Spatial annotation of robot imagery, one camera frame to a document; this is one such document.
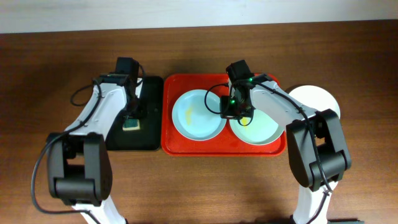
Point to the red plastic tray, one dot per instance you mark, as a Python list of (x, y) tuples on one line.
[(224, 144)]

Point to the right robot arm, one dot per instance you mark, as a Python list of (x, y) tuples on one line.
[(317, 149)]

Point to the white plate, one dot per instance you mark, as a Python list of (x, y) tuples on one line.
[(316, 97)]

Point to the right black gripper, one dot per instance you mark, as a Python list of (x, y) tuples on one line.
[(229, 113)]

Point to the black plastic tray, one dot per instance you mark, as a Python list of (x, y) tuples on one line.
[(147, 137)]

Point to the green yellow sponge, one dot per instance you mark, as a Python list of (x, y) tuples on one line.
[(131, 124)]

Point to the light green plate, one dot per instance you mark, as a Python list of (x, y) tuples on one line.
[(260, 130)]

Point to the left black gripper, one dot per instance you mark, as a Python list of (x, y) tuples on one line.
[(133, 115)]

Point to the light blue plate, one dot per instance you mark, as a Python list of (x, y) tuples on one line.
[(193, 120)]

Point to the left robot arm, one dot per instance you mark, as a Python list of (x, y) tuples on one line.
[(78, 167)]

